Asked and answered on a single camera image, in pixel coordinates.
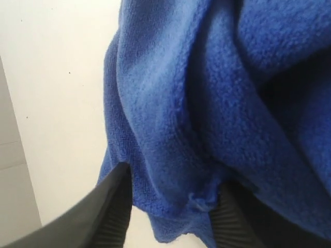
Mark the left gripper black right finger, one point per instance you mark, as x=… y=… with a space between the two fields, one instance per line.
x=241 y=221

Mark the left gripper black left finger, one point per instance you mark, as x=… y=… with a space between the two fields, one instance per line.
x=100 y=219

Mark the blue microfiber towel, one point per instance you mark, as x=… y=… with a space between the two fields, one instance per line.
x=197 y=93

